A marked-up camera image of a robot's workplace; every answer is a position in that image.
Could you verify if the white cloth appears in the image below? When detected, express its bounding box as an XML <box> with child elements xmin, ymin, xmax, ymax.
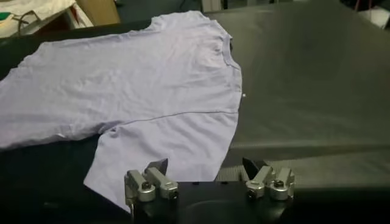
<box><xmin>0</xmin><ymin>0</ymin><xmax>94</xmax><ymax>38</ymax></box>

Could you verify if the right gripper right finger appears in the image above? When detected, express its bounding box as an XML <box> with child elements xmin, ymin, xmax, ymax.
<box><xmin>242</xmin><ymin>157</ymin><xmax>296</xmax><ymax>201</ymax></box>

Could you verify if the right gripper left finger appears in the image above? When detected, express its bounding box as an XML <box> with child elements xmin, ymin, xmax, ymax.
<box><xmin>124</xmin><ymin>158</ymin><xmax>180</xmax><ymax>214</ymax></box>

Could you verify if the black cable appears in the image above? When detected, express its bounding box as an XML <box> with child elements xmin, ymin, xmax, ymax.
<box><xmin>16</xmin><ymin>10</ymin><xmax>42</xmax><ymax>36</ymax></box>

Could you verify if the lavender t-shirt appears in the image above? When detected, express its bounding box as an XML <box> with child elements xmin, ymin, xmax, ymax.
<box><xmin>0</xmin><ymin>10</ymin><xmax>243</xmax><ymax>212</ymax></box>

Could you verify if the black vinyl table cover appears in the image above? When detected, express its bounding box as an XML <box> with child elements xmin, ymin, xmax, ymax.
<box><xmin>0</xmin><ymin>0</ymin><xmax>390</xmax><ymax>224</ymax></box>

